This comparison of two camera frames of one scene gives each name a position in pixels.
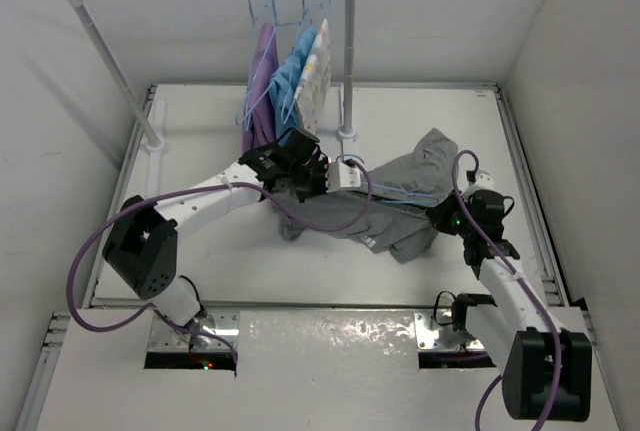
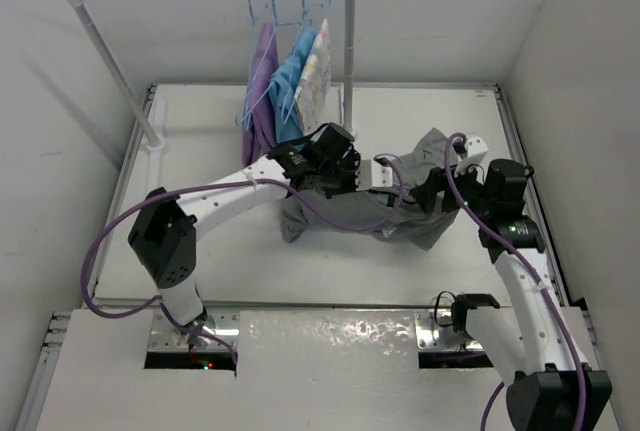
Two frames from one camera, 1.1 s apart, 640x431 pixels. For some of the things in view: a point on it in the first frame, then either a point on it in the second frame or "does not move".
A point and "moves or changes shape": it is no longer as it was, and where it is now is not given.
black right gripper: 440,214 -> 426,192
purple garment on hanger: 258,119 does not move
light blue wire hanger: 394,189 moves or changes shape
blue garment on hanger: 283,88 does not move
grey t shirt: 397,220 moves or changes shape
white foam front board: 294,371 does not move
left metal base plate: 225,323 does not move
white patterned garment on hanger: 312,96 does not move
